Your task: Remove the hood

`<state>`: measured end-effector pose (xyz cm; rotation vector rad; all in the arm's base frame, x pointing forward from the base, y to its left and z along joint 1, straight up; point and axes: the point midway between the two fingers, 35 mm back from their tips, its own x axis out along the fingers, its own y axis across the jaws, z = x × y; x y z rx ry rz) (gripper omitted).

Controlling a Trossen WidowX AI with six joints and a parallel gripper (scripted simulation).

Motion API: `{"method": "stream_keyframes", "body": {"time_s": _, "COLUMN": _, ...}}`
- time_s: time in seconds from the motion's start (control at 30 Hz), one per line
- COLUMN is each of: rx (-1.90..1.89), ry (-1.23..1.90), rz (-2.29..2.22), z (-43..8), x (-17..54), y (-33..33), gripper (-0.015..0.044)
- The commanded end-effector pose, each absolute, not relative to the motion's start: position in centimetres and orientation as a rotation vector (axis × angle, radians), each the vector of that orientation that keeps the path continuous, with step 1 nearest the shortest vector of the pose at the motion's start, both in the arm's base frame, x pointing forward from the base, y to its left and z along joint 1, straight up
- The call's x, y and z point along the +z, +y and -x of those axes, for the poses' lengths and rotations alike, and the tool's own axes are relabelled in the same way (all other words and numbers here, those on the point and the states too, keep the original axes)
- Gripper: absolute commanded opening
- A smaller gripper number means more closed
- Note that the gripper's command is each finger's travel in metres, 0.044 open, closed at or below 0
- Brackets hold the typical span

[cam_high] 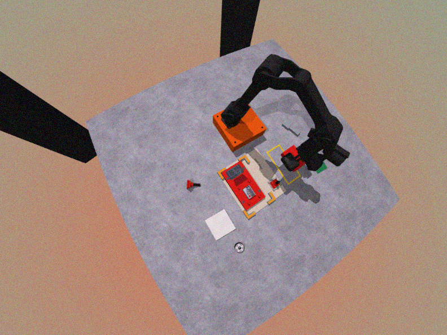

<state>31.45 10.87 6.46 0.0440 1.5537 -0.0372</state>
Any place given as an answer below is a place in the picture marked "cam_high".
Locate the green flat square mat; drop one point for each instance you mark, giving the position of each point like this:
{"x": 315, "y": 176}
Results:
{"x": 322, "y": 168}

